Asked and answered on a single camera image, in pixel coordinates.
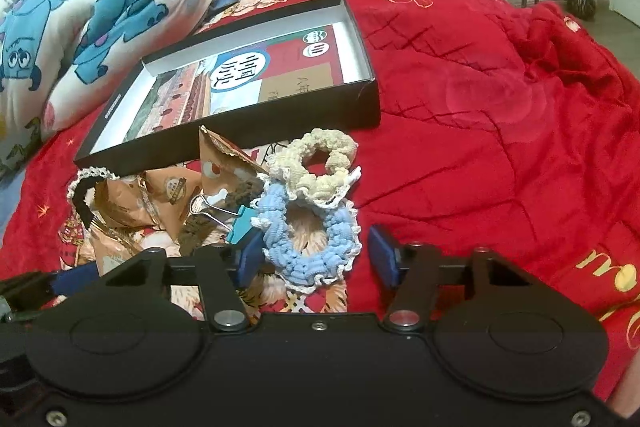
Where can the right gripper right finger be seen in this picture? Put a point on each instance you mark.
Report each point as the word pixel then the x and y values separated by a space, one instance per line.
pixel 412 271

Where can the red quilted bedspread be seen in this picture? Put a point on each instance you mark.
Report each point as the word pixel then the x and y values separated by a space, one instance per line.
pixel 515 130

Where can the cream knitted scrunchie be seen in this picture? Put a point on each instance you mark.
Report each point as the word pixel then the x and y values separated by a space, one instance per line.
pixel 317 168

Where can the Chinese history textbook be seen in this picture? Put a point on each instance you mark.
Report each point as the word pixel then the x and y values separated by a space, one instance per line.
pixel 292 64

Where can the brown knitted scrunchie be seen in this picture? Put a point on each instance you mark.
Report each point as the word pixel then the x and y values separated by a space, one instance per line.
pixel 195 232

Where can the light blue knitted scrunchie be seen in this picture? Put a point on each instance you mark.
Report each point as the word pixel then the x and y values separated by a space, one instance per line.
pixel 307 246

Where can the black white-trimmed scrunchie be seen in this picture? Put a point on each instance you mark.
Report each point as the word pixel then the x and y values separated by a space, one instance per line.
pixel 86 179

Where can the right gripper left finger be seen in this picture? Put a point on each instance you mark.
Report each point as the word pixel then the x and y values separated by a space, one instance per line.
pixel 221 272

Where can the dark patterned ball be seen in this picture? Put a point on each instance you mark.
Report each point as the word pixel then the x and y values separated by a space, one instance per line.
pixel 583 9

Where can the brown chocolate snack packet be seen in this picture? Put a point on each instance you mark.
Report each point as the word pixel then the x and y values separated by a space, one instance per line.
pixel 229 177

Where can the monster cartoon white duvet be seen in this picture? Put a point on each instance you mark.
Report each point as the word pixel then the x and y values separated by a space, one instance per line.
pixel 60 59

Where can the blue binder clip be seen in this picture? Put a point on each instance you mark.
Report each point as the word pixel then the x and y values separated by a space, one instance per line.
pixel 234 224

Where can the black shallow cardboard box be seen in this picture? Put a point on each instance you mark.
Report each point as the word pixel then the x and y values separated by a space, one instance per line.
pixel 353 104

